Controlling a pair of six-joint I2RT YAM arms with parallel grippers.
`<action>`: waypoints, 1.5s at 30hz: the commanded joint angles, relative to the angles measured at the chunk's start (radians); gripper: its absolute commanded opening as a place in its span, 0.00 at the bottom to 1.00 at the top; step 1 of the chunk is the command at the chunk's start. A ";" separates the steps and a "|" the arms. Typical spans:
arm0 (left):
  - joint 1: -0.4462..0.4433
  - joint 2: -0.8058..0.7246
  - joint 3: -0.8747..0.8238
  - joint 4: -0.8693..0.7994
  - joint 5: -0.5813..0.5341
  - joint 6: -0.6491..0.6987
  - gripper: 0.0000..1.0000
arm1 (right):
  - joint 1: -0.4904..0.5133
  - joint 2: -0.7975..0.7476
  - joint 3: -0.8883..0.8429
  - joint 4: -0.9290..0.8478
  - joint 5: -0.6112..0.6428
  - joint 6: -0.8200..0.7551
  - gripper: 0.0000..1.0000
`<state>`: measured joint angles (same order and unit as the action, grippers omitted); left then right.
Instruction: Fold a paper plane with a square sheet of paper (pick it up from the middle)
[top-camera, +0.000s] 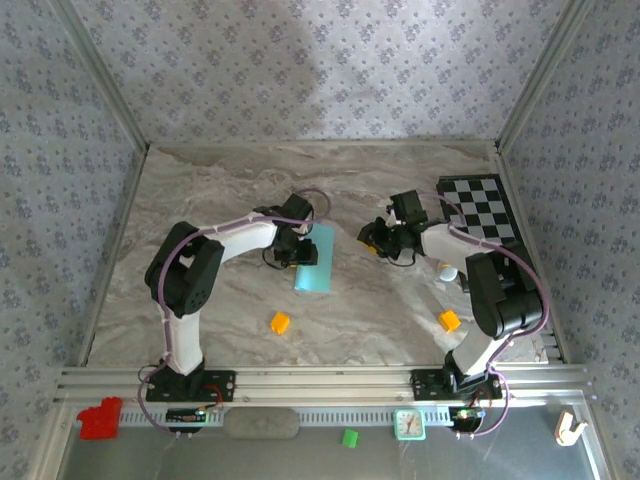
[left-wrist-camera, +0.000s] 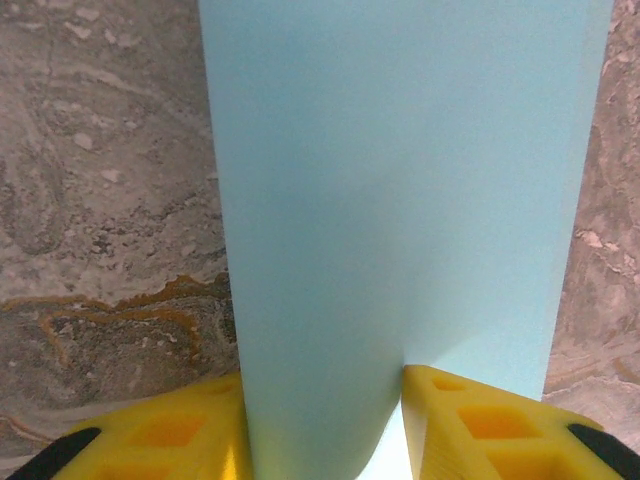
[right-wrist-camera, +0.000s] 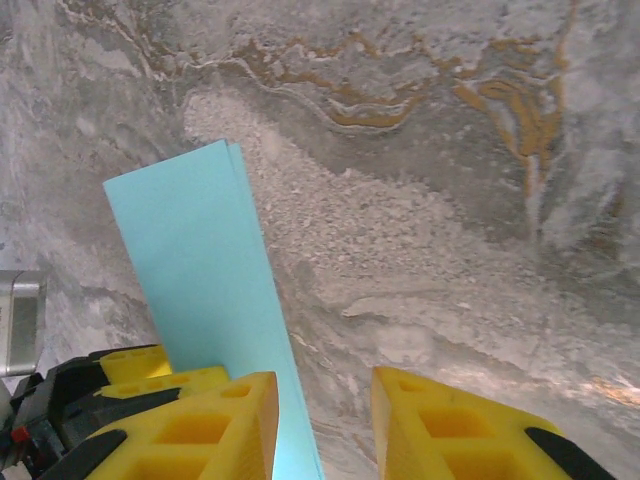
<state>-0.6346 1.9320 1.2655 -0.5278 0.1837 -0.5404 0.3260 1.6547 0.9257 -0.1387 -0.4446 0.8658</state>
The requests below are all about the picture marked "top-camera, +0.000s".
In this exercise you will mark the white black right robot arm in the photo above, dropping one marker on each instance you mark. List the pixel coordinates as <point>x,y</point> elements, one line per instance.
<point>505,300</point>

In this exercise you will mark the aluminium frame post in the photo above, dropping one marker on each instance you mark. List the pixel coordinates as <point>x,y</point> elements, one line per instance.
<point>102,75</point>
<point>539,75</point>

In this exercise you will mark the teal paper sheet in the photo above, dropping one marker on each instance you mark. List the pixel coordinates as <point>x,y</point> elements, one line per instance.
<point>320,275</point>

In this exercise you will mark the orange toy block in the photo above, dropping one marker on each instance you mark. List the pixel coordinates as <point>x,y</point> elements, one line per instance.
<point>280,323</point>
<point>449,321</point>

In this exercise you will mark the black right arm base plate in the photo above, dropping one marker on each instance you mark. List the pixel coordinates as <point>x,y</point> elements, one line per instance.
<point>427,385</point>

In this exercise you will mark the black grey chessboard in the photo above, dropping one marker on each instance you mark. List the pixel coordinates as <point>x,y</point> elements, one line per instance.
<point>480,205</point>

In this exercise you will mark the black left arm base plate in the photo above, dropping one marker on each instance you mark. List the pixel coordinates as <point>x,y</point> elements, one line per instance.
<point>220,387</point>

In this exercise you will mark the small teal clock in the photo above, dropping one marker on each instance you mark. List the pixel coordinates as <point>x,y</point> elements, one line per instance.
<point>410,425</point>

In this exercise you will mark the grey metal shelf plate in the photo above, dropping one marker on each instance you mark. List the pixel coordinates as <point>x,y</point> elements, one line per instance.
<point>250,460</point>

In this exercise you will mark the small green block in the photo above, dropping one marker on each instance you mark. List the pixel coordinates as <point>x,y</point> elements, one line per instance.
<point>350,438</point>

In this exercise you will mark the wooden hook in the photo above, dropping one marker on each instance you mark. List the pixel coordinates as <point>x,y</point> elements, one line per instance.
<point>567,430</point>

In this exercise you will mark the red toy brick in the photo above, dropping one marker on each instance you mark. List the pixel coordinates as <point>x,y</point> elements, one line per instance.
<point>100,420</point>

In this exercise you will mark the aluminium mounting rail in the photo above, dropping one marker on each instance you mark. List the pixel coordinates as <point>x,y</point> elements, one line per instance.
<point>325,385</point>

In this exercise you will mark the grey oval pad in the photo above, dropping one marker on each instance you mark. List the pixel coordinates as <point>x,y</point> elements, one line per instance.
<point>261,423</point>

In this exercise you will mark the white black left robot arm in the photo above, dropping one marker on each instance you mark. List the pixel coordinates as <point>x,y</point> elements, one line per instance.
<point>240,240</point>

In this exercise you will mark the small white yellow object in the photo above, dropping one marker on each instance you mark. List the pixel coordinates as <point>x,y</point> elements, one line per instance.
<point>448,273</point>

